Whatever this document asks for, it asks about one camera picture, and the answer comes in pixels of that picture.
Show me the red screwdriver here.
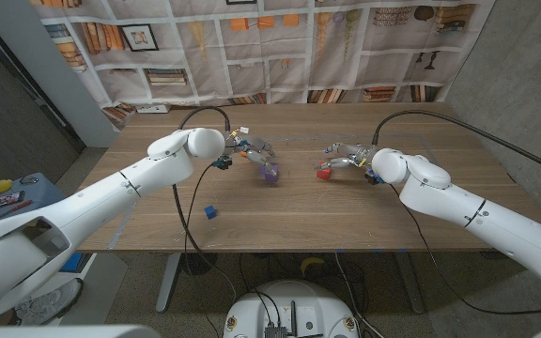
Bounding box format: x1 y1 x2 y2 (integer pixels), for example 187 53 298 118
0 199 34 226

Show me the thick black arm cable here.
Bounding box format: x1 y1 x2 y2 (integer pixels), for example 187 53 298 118
372 109 541 180
171 105 239 301

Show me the purple magnetic block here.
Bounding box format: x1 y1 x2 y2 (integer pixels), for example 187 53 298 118
259 162 280 184

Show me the blue foam pad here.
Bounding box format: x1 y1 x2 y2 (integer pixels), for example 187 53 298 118
57 252 85 273

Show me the white power strip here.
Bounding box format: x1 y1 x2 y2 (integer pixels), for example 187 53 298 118
135 103 172 115

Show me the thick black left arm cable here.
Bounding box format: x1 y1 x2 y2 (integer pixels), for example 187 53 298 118
171 105 239 301

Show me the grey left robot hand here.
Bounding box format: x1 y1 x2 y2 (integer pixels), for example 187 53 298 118
230 133 279 176

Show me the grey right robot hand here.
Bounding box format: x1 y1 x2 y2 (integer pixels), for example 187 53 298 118
316 142 378 171

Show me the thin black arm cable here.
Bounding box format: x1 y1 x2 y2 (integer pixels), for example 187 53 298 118
183 163 215 278
389 183 541 315

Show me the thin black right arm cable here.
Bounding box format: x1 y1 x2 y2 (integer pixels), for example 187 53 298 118
389 183 541 315

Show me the black smartphone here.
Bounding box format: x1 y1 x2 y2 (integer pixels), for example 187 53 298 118
0 190 26 211

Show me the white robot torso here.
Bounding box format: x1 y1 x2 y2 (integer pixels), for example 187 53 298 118
0 323 541 338

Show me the grey table leg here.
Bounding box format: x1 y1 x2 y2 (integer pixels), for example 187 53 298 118
394 251 426 315
155 252 182 315

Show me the white low shelf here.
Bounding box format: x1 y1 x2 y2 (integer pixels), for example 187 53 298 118
0 252 129 328

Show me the printed bookshelf backdrop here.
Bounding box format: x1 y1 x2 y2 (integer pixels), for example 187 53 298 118
28 0 497 131

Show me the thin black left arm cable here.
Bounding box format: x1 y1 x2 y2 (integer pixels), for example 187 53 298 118
183 163 215 278

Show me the yellow toy banana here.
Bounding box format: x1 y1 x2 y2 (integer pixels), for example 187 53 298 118
300 255 327 277

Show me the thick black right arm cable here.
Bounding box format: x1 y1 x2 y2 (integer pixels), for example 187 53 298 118
372 109 541 180

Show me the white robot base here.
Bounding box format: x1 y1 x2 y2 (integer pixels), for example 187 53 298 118
222 280 361 338

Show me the black round floor base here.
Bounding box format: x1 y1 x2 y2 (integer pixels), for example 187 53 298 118
179 252 219 277

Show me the grey sneaker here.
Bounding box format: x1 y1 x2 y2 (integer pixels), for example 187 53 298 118
14 277 85 326

